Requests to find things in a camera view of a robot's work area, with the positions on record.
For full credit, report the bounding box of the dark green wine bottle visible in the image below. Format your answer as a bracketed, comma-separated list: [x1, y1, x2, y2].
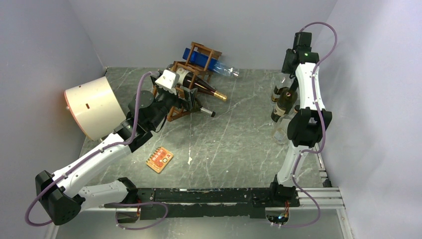
[271, 87, 298, 122]

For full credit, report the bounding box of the white cone lamp shade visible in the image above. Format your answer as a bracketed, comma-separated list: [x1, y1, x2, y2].
[64, 76, 125, 140]

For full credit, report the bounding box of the brown wooden wine rack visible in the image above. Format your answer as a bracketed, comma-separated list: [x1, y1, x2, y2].
[151, 42, 227, 121]

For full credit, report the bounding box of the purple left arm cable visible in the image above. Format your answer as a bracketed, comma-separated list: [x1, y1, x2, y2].
[24, 71, 162, 228]

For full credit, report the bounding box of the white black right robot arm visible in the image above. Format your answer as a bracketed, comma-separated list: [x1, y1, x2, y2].
[268, 31, 332, 206]

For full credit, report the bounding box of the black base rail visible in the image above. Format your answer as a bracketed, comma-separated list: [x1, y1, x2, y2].
[138, 188, 300, 220]

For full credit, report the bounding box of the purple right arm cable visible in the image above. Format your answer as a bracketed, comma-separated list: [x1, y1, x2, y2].
[270, 21, 338, 229]

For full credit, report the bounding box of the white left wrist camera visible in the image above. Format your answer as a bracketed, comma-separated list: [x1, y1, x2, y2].
[157, 70, 179, 91]

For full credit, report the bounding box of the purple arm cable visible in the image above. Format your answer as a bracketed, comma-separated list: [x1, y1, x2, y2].
[24, 71, 162, 228]
[270, 21, 338, 229]

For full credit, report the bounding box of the brown bottle gold foil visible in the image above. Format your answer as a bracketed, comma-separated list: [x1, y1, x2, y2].
[175, 66, 228, 101]

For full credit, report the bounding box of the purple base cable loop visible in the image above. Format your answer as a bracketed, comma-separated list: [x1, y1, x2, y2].
[104, 201, 169, 231]

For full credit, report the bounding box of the blue clear plastic bottle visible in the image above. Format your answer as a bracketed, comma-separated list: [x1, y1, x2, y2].
[183, 47, 240, 78]

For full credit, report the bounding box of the clear bottle white label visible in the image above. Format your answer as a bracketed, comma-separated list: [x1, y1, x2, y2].
[272, 115, 294, 144]

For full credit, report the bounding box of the green bottle silver cap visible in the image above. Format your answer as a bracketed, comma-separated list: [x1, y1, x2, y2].
[190, 98, 216, 118]

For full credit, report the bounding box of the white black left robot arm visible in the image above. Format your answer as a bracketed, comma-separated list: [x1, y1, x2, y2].
[35, 72, 197, 226]

